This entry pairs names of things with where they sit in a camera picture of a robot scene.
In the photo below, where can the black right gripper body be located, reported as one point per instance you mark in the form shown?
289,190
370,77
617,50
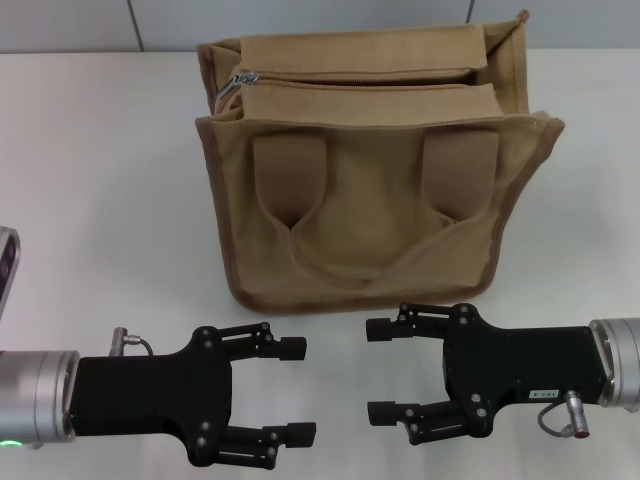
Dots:
525,360

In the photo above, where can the khaki canvas food bag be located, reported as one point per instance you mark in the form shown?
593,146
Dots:
370,210

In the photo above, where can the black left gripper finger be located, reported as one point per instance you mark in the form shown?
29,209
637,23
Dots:
292,348
300,434

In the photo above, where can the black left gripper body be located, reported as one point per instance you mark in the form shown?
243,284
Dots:
150,395

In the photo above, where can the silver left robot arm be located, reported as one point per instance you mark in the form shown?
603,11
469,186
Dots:
35,395

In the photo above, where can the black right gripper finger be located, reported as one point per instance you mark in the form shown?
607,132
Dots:
382,330
382,412

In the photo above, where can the silver metal zipper pull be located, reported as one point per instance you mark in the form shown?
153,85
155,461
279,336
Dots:
231,89

